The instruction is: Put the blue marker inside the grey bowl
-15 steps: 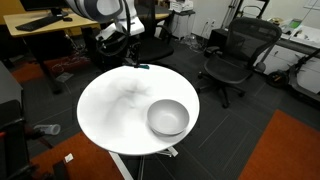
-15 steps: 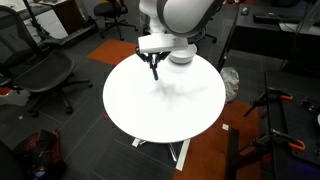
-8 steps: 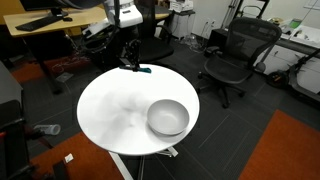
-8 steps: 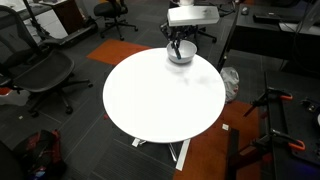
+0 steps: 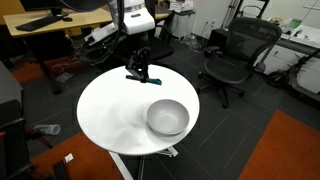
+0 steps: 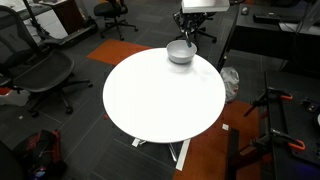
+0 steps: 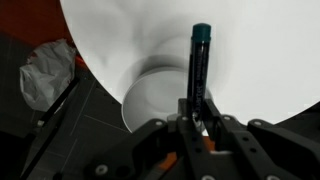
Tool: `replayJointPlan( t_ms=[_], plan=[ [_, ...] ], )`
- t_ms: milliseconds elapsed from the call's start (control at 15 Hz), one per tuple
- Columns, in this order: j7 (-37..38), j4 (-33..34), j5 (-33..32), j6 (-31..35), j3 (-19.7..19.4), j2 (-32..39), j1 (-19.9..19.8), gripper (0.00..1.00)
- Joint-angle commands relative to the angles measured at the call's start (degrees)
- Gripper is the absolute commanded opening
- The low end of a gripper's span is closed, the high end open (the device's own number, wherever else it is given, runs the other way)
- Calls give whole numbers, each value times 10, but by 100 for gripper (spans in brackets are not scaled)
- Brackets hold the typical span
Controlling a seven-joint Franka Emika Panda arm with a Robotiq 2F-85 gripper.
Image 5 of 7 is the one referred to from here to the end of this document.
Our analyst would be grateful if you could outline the black flat keyboard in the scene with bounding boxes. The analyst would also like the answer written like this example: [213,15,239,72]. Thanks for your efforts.
[14,15,64,33]

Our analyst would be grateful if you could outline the black mesh office chair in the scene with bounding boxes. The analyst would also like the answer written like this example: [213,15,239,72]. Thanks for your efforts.
[197,16,283,109]

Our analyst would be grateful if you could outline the black kick scooter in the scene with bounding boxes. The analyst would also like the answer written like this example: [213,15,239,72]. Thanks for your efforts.
[265,49,320,103]

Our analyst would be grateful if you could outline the light wooden desk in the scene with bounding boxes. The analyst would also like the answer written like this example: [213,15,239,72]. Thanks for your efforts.
[3,6,171,94]

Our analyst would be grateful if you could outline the small white floor tag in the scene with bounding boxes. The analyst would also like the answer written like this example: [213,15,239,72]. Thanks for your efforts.
[63,153,74,164]

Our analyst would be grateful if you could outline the black mounting table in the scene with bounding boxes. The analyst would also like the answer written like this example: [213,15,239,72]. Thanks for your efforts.
[0,61,28,180]

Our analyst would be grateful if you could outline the black upright post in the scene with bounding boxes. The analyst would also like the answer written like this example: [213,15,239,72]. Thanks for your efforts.
[51,161,71,180]

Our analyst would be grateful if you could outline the black padded office chair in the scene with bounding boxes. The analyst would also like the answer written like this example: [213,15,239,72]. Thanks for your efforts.
[146,0,176,63]

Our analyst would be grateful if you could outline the white rectangular box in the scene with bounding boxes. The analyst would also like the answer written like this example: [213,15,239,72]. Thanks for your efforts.
[83,22,118,43]

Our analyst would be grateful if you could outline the white cabinet desk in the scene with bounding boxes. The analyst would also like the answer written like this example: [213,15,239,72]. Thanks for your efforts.
[256,18,320,94]

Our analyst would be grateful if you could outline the white printer box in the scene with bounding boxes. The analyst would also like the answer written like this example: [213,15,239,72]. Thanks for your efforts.
[168,0,195,14]

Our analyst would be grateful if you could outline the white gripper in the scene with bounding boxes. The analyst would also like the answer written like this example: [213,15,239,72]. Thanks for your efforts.
[122,7,156,84]

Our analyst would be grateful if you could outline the blue marker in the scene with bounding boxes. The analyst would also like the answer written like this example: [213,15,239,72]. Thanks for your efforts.
[125,75,163,86]

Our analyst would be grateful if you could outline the black computer monitor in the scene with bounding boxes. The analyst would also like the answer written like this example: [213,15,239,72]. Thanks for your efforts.
[19,0,69,18]

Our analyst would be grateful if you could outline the grey floor plate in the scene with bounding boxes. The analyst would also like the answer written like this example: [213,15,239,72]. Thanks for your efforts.
[54,71,75,84]

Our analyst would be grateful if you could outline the green box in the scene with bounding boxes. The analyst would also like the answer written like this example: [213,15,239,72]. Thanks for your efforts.
[288,19,303,30]

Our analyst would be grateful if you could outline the grey bowl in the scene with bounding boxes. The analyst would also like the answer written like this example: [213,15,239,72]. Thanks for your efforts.
[146,98,190,137]

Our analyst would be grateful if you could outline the black cable bundle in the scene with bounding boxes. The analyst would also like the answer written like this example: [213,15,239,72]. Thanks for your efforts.
[78,0,129,66]

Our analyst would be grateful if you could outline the white table base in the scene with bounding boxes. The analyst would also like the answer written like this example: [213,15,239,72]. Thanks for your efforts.
[108,145,179,180]

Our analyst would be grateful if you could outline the black speaker box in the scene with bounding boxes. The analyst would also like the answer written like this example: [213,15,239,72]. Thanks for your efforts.
[208,28,231,56]

